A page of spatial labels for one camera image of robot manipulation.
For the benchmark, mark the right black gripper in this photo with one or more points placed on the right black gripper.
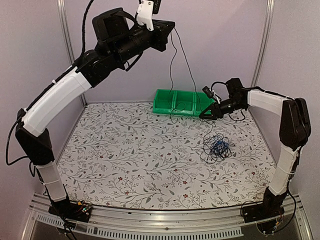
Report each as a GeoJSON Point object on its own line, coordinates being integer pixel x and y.
{"type": "Point", "coordinates": [216, 110]}

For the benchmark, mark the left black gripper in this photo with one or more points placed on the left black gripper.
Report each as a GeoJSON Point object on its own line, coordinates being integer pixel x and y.
{"type": "Point", "coordinates": [163, 30]}

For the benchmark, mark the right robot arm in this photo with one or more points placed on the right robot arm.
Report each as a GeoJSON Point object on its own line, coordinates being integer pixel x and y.
{"type": "Point", "coordinates": [294, 132]}

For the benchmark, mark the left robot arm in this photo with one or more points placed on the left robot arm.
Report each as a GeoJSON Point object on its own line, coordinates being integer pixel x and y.
{"type": "Point", "coordinates": [122, 39]}

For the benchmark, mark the right green bin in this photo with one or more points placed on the right green bin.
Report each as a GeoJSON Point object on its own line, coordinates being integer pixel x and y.
{"type": "Point", "coordinates": [200, 103]}

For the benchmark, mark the green bin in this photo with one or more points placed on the green bin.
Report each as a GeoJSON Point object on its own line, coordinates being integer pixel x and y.
{"type": "Point", "coordinates": [184, 103]}
{"type": "Point", "coordinates": [163, 102]}
{"type": "Point", "coordinates": [200, 103]}

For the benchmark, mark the middle green bin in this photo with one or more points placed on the middle green bin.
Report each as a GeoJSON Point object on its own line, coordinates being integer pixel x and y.
{"type": "Point", "coordinates": [184, 103]}

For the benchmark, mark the left green bin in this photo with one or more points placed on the left green bin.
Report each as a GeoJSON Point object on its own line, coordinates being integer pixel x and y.
{"type": "Point", "coordinates": [163, 102]}

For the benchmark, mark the floral table mat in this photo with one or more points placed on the floral table mat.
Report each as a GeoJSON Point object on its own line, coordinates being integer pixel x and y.
{"type": "Point", "coordinates": [124, 155]}

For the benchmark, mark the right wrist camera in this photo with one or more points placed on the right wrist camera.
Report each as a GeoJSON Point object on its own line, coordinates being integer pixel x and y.
{"type": "Point", "coordinates": [211, 94]}

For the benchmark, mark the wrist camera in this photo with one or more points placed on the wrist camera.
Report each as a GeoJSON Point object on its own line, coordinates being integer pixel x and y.
{"type": "Point", "coordinates": [211, 94]}
{"type": "Point", "coordinates": [145, 11]}

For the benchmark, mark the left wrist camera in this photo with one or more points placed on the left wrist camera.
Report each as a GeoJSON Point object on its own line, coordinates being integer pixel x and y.
{"type": "Point", "coordinates": [145, 11]}

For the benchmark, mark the left aluminium post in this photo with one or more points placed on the left aluminium post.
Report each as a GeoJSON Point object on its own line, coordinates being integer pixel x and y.
{"type": "Point", "coordinates": [65, 30]}

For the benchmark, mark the aluminium post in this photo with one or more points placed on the aluminium post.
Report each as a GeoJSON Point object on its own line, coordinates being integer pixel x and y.
{"type": "Point", "coordinates": [270, 4]}
{"type": "Point", "coordinates": [65, 30]}

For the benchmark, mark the front aluminium rail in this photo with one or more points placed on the front aluminium rail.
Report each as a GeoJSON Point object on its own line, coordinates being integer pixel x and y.
{"type": "Point", "coordinates": [112, 223]}

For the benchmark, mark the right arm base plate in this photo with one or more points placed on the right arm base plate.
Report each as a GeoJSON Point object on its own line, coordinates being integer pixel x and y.
{"type": "Point", "coordinates": [252, 211]}

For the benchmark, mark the right aluminium post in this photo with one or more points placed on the right aluminium post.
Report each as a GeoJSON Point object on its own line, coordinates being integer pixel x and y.
{"type": "Point", "coordinates": [270, 4]}

